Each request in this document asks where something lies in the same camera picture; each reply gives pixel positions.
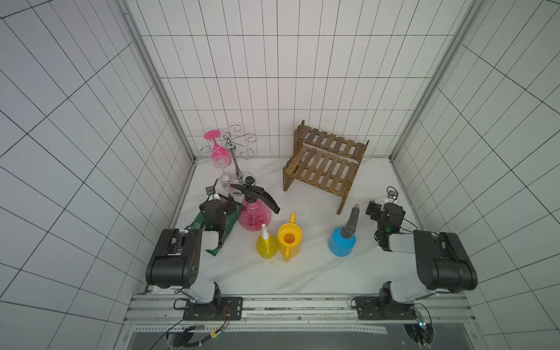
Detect pink pump sprayer bottle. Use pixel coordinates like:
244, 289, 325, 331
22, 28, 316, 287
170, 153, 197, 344
230, 176, 280, 232

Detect blue spray bottle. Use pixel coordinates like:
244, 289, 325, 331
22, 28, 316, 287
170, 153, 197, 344
328, 204, 360, 257

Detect small yellow spray bottle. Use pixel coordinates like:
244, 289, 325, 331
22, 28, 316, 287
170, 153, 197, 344
256, 224, 279, 259

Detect yellow watering can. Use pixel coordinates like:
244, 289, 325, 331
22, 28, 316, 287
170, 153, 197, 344
277, 213, 303, 263

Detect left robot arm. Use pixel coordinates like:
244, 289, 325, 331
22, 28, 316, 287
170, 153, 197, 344
145, 194, 243, 321

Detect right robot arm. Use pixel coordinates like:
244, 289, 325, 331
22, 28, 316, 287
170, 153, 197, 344
355, 201, 478, 320

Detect wooden slatted shelf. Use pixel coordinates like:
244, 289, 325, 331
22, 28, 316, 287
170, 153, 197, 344
282, 122, 368, 214

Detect green chips bag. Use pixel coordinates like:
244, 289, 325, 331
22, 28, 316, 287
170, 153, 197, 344
186, 211, 238, 256

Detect clear wine glass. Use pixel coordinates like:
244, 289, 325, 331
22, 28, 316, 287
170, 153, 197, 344
219, 167, 239, 192

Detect pink wine glass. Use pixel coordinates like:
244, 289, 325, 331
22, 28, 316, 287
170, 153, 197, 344
204, 130, 231, 169

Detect chrome wine glass rack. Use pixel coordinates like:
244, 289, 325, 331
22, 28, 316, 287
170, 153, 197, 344
201, 124, 258, 193

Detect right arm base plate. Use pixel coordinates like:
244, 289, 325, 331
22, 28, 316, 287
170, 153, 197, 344
351, 296, 417, 321

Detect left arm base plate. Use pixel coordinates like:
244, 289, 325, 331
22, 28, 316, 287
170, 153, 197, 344
182, 297, 244, 322

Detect aluminium mounting rail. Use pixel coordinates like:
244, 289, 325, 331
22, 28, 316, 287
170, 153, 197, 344
124, 294, 475, 335

